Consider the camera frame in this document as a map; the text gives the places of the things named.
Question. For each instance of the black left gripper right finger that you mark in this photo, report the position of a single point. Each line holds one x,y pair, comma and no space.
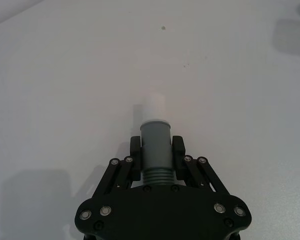
179,160

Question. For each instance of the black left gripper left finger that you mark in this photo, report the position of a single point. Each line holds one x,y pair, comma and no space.
136,160

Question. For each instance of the cream vacuum bottle steel neck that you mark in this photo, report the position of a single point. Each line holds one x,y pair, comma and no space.
155,145

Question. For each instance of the white table cloth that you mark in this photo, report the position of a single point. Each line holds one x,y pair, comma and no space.
65,82

